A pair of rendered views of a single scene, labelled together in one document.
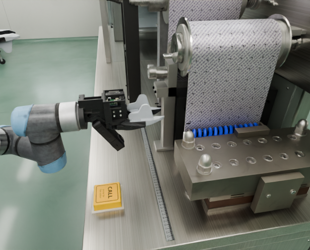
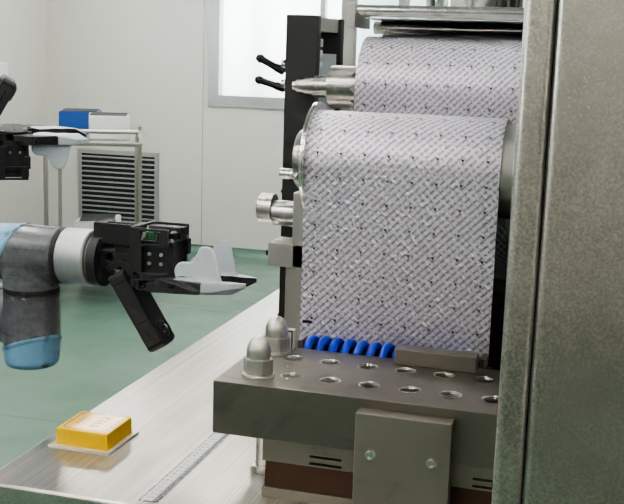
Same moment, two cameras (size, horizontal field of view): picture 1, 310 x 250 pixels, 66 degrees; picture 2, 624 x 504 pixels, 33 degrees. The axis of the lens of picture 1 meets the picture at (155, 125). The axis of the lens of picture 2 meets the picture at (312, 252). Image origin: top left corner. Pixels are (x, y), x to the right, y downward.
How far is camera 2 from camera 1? 0.89 m
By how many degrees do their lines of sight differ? 33
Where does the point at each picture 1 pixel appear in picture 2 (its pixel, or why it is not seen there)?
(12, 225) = not seen: outside the picture
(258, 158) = (388, 387)
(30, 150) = not seen: outside the picture
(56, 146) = (40, 309)
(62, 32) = not seen: hidden behind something
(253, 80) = (448, 237)
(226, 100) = (391, 278)
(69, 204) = not seen: outside the picture
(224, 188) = (282, 418)
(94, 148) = (141, 384)
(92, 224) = (36, 456)
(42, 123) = (27, 251)
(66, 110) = (71, 236)
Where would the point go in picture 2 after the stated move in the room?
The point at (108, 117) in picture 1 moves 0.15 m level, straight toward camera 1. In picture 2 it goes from (135, 260) to (83, 284)
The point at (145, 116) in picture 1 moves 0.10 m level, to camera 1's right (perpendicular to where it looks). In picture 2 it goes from (204, 273) to (275, 283)
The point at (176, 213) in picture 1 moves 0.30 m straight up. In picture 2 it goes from (198, 482) to (201, 221)
